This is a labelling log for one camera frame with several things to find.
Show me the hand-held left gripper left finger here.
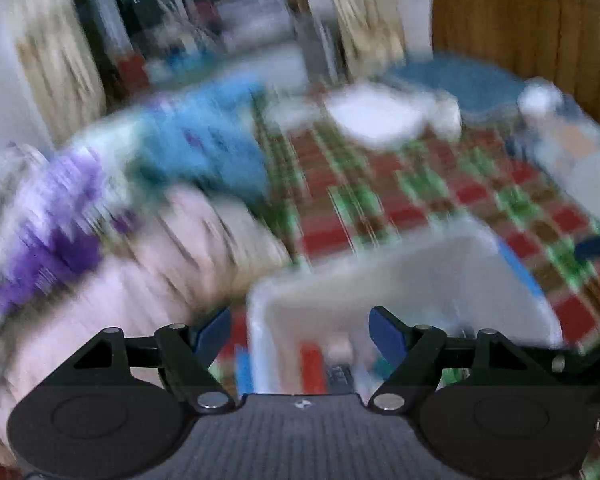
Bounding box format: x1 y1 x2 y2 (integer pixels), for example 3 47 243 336
50 307 232 414

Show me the wooden headboard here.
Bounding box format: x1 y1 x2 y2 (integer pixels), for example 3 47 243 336
431 0 600 137

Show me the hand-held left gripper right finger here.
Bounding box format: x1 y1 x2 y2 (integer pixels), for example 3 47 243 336
369 306 551 414

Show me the blue pillow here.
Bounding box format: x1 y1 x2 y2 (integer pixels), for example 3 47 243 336
384 57 531 122

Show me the red green plaid bed sheet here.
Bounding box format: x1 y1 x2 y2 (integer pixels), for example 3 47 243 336
207 95 600 480

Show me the pink quilt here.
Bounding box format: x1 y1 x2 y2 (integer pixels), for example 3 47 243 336
0 185 292 467

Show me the crumpled white tissue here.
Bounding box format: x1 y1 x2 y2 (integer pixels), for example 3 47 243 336
519 79 567 117

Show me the purple floral blanket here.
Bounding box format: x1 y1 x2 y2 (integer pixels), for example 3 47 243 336
0 79 272 313

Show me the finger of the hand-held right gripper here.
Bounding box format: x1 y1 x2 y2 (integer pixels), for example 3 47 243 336
575 236 600 262
530 346 600 378

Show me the cream curtain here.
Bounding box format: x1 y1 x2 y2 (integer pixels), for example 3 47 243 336
14 0 107 137
314 0 407 82

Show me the white folded cloth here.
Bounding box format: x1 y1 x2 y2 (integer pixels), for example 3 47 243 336
324 84 464 150

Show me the white plastic container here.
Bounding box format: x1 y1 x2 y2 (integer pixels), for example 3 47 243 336
247 219 564 397

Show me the window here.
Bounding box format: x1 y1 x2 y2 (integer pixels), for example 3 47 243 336
64 0 303 103

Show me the light patterned pillow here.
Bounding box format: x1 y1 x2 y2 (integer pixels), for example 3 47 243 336
505 95 600 233

